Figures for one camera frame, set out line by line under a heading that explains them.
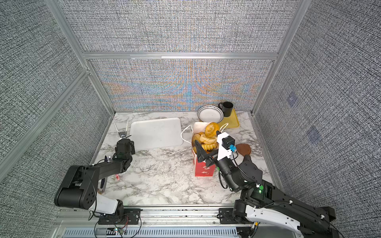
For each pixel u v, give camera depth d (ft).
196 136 2.66
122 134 2.61
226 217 2.28
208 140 2.50
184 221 2.40
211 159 1.54
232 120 3.74
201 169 2.55
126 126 3.82
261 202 1.41
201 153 1.55
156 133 3.54
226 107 3.69
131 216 2.41
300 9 2.31
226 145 1.44
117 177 2.81
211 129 2.52
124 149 2.31
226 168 1.55
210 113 3.88
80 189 1.46
